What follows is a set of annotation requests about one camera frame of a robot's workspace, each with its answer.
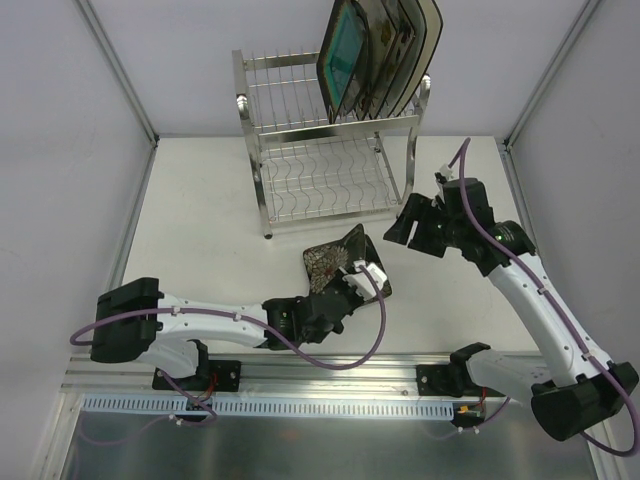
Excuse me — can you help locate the dark floral square plate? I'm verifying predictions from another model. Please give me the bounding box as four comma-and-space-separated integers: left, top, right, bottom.
302, 224, 392, 304

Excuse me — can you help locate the round silver-rimmed plate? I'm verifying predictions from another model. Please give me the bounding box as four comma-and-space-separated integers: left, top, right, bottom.
339, 1, 372, 120

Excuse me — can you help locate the colourful flower plate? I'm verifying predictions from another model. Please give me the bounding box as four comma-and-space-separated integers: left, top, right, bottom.
371, 1, 416, 118
356, 1, 401, 120

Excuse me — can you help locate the black square plate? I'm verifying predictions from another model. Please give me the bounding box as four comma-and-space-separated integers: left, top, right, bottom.
316, 1, 366, 124

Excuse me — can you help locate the white square plate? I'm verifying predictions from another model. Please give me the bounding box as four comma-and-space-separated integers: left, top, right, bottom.
416, 0, 444, 88
379, 1, 428, 117

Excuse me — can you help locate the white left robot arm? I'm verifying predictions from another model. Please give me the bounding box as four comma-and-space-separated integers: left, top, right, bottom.
90, 277, 365, 390

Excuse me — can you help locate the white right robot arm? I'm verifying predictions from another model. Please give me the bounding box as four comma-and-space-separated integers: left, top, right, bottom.
384, 178, 639, 441

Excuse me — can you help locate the stainless steel dish rack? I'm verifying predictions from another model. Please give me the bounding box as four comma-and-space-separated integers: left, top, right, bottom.
232, 50, 431, 239

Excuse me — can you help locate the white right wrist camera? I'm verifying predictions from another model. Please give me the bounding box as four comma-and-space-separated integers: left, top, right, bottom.
434, 163, 455, 186

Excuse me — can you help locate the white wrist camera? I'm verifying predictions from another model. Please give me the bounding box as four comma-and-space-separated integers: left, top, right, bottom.
434, 163, 455, 186
342, 260, 388, 301

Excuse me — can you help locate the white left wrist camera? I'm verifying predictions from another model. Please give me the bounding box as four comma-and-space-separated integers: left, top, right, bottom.
342, 260, 388, 301

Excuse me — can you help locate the aluminium rail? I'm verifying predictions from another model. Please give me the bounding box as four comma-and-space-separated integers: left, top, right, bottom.
60, 352, 449, 400

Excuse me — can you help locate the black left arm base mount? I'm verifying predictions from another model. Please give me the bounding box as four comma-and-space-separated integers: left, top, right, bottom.
174, 359, 242, 393

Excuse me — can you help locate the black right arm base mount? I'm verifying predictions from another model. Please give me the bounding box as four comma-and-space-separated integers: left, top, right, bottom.
415, 342, 504, 398

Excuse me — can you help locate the white slotted cable duct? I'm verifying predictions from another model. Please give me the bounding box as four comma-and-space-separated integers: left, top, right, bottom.
82, 394, 454, 421

